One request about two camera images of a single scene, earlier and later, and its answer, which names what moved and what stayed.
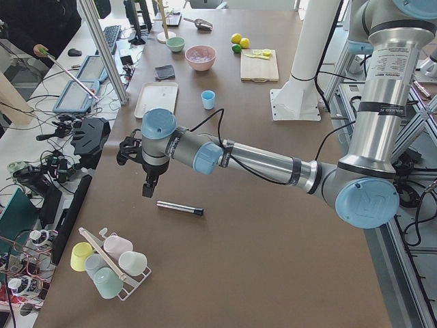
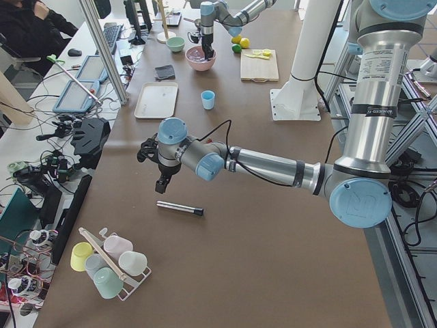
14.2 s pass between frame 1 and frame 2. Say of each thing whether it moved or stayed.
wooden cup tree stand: stayed
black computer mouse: stayed
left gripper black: moved
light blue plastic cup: stayed
